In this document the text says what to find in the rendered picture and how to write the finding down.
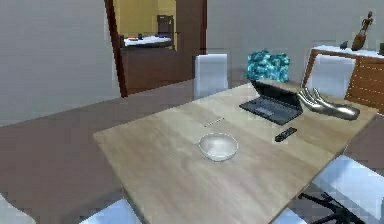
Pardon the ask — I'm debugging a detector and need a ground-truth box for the dark brown room door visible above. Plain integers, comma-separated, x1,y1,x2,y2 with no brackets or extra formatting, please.
174,0,208,56

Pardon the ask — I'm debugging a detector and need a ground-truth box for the white topped table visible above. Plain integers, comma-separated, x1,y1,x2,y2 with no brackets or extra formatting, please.
123,35,174,50

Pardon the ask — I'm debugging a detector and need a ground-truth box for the white dining chair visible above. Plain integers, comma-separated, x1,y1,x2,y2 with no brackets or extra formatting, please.
304,53,357,100
297,154,384,224
78,198,143,224
0,193,37,224
193,53,230,101

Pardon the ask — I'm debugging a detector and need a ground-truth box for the thin grey pencil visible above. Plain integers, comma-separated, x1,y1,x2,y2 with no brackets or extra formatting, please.
203,116,225,128

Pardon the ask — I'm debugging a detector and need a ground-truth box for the light wooden dining table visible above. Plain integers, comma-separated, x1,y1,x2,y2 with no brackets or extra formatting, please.
92,78,380,224

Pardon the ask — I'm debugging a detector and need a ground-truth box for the silver hand sculpture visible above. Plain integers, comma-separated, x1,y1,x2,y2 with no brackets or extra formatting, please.
297,87,361,121

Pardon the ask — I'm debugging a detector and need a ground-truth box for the dark wooden chair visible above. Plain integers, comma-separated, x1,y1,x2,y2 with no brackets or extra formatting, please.
156,14,175,38

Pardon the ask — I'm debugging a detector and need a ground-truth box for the brown figure statue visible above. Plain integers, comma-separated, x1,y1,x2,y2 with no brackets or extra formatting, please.
350,10,374,52

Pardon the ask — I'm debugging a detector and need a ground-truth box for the clear glass bowl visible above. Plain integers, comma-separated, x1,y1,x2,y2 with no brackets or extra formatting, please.
198,132,240,163

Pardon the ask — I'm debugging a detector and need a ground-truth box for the black laptop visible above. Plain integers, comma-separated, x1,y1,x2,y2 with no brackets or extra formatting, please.
238,79,304,127

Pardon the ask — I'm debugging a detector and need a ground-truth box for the brown wooden sideboard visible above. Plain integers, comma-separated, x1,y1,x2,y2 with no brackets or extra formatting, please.
301,45,384,116

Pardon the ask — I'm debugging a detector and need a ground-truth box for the black remote control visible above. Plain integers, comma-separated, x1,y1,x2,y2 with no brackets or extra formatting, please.
274,126,298,143

